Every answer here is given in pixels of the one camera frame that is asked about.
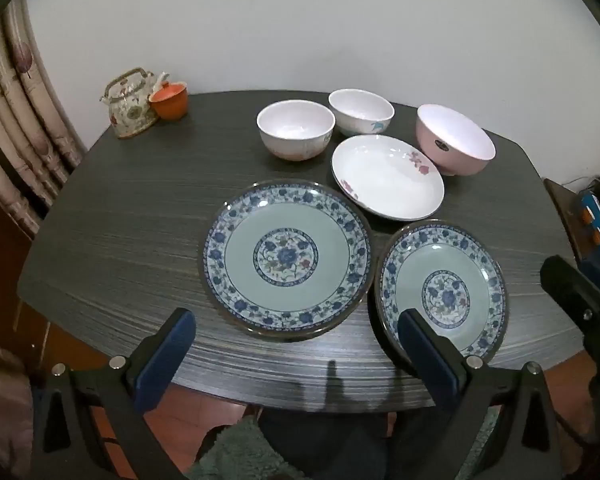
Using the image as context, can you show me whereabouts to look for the large blue floral plate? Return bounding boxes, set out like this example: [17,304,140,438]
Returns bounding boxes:
[201,179,373,343]

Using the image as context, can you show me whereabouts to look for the floral ceramic teapot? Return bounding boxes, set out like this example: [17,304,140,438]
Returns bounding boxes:
[99,66,171,140]

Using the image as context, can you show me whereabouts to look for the white bowl with pink base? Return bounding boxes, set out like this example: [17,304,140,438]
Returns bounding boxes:
[256,100,337,162]

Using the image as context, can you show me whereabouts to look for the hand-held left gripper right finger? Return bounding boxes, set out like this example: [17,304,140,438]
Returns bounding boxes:
[397,308,566,480]

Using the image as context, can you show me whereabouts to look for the beige patterned curtain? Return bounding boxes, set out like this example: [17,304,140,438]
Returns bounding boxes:
[0,0,88,241]

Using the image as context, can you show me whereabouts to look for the dark wooden side cabinet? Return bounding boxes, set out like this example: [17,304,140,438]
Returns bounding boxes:
[544,177,600,281]

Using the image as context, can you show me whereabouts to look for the large pink bowl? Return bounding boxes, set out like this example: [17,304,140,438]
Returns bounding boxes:
[415,103,496,177]

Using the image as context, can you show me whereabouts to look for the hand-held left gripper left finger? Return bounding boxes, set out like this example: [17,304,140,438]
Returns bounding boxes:
[30,307,197,480]

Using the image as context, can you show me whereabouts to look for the pink cloth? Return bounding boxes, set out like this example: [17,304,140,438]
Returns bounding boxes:
[0,338,35,480]

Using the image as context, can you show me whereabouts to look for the white plate with pink flowers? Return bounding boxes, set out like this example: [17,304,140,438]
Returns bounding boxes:
[331,135,446,222]

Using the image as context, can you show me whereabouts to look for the small blue floral plate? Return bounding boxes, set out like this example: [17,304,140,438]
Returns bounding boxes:
[374,219,508,366]

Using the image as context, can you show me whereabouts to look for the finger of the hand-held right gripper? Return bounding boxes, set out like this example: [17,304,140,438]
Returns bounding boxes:
[539,255,600,347]

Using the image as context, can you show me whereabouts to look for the person's dark trousers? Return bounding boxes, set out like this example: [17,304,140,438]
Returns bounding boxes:
[257,407,393,480]

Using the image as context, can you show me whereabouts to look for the green rug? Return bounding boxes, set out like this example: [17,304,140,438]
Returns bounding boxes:
[187,417,306,480]

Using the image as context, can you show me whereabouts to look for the white bowl with blue print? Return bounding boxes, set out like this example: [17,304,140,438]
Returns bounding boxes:
[328,88,396,137]

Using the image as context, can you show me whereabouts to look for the orange cup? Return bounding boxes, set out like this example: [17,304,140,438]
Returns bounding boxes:
[148,81,189,121]

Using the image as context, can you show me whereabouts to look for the black cable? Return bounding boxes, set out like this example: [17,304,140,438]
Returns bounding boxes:
[550,400,600,467]

